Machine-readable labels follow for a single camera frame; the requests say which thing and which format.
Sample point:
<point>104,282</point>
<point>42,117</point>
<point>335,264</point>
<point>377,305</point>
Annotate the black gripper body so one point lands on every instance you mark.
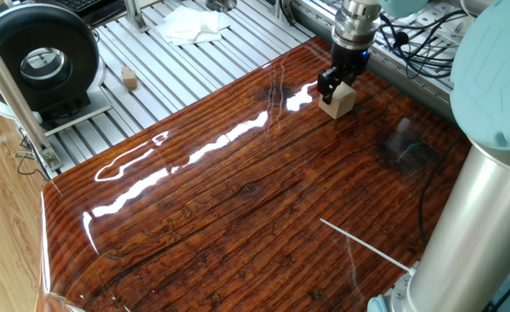
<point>347,58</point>

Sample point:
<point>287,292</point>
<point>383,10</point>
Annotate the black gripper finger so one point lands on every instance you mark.
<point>326,84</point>
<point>353,79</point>

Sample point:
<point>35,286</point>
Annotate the pale wooden cube block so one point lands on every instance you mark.
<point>343,103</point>

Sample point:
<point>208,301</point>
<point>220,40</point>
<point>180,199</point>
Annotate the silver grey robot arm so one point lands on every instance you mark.
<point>492,73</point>

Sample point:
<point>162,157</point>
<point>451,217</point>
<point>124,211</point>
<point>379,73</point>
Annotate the small brown wooden block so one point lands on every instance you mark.
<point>129,79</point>

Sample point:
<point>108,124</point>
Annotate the glossy wood grain mat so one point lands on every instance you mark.
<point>237,195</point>

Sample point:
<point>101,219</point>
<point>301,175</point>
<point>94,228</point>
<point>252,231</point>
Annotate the white crumpled tissue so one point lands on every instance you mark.
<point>191,26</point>

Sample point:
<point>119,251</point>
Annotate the white zip tie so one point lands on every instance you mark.
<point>367,247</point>

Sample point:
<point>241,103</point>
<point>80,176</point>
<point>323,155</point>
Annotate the black keyboard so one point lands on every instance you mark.
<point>79,3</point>

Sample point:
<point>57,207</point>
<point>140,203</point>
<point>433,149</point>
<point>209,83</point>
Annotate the black round blower fan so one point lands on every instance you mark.
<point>3,52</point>

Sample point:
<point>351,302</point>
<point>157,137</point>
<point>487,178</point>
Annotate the short aluminium upright bracket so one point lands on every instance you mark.
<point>134,15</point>

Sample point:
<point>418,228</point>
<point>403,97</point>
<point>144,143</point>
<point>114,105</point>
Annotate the silver slanted frame post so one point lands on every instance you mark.
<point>8,86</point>

